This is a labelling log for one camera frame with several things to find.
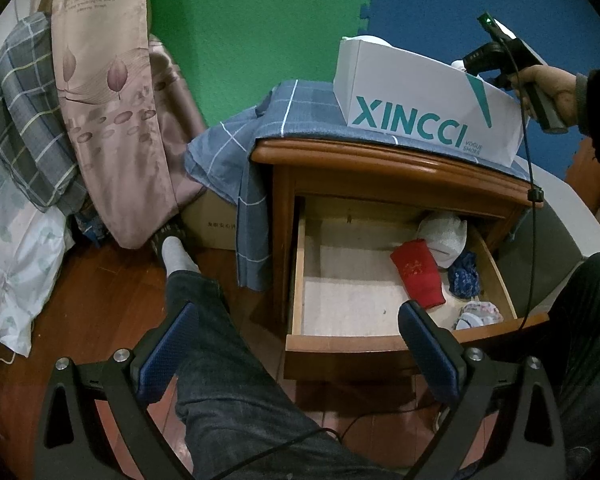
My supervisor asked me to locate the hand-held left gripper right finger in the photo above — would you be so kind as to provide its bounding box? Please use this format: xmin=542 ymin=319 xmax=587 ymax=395
xmin=399 ymin=301 xmax=568 ymax=480

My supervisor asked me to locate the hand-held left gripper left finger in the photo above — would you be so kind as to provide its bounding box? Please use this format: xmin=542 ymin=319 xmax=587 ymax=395
xmin=32 ymin=304 xmax=200 ymax=480

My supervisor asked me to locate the pink floral white underwear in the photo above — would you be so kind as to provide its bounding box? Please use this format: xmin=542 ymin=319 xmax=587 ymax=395
xmin=454 ymin=299 xmax=503 ymax=331

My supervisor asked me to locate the red underwear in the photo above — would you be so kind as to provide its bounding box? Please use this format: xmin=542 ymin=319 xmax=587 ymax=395
xmin=390 ymin=239 xmax=447 ymax=309

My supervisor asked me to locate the dark blue floral underwear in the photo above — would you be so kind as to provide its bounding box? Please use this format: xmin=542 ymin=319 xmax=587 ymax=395
xmin=447 ymin=250 xmax=482 ymax=298

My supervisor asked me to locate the wooden drawer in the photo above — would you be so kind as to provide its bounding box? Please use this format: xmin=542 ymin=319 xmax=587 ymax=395
xmin=284 ymin=195 xmax=551 ymax=381

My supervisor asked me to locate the white shoe box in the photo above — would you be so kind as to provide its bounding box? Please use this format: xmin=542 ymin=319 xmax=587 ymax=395
xmin=332 ymin=35 xmax=531 ymax=168

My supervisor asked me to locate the grey-white underwear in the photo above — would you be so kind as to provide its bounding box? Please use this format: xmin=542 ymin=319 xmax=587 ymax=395
xmin=416 ymin=211 xmax=468 ymax=269

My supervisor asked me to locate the person's right hand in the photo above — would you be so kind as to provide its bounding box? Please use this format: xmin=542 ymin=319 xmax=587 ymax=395
xmin=512 ymin=64 xmax=583 ymax=126

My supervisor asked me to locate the person's left leg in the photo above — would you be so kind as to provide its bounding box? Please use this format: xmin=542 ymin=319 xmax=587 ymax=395
xmin=160 ymin=235 xmax=396 ymax=480

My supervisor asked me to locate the person's leg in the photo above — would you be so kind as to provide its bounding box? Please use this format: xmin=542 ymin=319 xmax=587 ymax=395
xmin=545 ymin=251 xmax=600 ymax=480
xmin=160 ymin=235 xmax=396 ymax=480

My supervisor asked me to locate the blue foam mat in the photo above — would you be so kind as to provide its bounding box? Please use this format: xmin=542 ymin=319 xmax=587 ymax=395
xmin=360 ymin=0 xmax=600 ymax=181

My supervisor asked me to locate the dark slipper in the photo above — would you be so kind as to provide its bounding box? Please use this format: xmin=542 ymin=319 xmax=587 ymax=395
xmin=149 ymin=219 xmax=187 ymax=263

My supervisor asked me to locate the wooden door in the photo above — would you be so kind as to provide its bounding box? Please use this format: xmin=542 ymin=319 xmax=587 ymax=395
xmin=565 ymin=135 xmax=600 ymax=211

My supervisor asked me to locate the cardboard box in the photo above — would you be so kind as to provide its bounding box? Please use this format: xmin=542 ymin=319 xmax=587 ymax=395
xmin=182 ymin=190 xmax=241 ymax=252

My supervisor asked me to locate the person's right leg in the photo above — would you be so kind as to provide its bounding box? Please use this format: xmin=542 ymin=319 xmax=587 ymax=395
xmin=545 ymin=251 xmax=600 ymax=480

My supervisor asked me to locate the grey side table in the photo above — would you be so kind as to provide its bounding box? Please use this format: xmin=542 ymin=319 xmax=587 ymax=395
xmin=495 ymin=165 xmax=600 ymax=321

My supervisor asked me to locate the wooden nightstand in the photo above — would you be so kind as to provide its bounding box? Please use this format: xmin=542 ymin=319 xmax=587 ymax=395
xmin=250 ymin=137 xmax=546 ymax=381

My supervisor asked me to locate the white leaf-print bedding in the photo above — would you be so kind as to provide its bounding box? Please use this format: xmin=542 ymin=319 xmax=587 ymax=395
xmin=0 ymin=145 xmax=76 ymax=358

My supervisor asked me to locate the blue checked cloth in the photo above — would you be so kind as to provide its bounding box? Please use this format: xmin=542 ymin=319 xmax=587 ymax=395
xmin=185 ymin=79 xmax=531 ymax=291

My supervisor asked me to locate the pink floral quilt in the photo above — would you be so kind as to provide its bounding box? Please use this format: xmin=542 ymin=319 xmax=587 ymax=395
xmin=45 ymin=0 xmax=208 ymax=250

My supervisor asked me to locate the green foam mat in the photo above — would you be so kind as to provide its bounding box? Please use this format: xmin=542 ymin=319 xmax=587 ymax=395
xmin=147 ymin=0 xmax=376 ymax=131

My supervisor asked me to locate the grey plaid blanket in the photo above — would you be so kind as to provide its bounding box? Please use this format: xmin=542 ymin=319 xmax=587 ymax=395
xmin=0 ymin=12 xmax=88 ymax=213

